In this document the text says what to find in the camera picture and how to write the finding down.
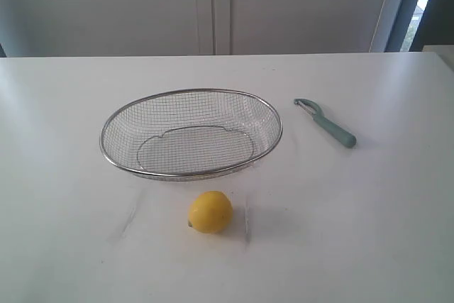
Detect yellow lemon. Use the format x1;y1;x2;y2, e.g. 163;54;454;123
187;191;233;234

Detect teal handled peeler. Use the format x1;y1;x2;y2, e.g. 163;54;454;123
294;99;357;148

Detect white cabinet doors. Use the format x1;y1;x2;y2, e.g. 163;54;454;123
1;0;384;57

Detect oval wire mesh basket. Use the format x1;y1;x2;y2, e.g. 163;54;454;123
99;88;283;182

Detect window with blue frame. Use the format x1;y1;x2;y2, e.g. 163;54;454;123
384;0;453;53

